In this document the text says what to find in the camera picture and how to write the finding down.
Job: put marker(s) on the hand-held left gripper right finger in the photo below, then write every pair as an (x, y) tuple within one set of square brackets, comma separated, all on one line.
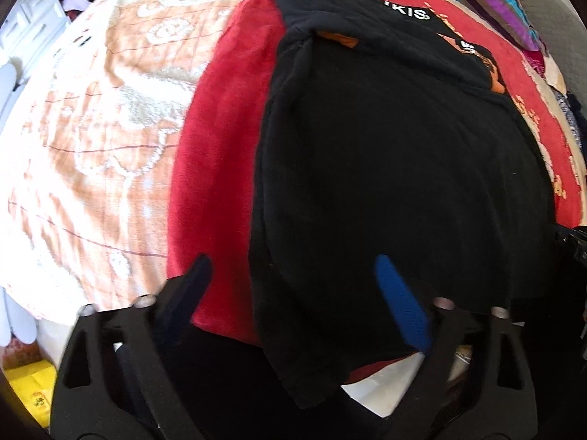
[(403, 307)]

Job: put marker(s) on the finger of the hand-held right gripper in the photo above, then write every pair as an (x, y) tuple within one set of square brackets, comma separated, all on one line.
[(573, 250)]

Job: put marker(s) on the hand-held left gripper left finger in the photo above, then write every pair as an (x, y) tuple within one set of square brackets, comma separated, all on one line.
[(183, 305)]

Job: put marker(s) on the black t-shirt with print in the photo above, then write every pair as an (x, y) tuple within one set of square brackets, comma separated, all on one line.
[(390, 169)]

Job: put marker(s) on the red floral blanket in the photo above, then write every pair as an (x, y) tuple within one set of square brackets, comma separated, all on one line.
[(215, 169)]

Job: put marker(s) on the blue patterned cloth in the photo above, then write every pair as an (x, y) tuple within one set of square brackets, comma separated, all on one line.
[(571, 110)]

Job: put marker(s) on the white rounded object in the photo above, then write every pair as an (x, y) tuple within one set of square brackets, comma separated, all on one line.
[(16, 321)]

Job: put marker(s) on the yellow cardboard box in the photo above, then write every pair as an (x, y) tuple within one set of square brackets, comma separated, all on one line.
[(32, 389)]

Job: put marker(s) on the magenta cloth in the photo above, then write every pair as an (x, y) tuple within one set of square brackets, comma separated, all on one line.
[(535, 60)]

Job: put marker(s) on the grey padded headboard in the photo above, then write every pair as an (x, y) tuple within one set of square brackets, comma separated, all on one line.
[(550, 18)]

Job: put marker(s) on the striped fleece blanket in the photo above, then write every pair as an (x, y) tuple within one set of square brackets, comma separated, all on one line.
[(490, 0)]

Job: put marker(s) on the white drawer cabinet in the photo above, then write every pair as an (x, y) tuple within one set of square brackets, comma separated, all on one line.
[(32, 27)]

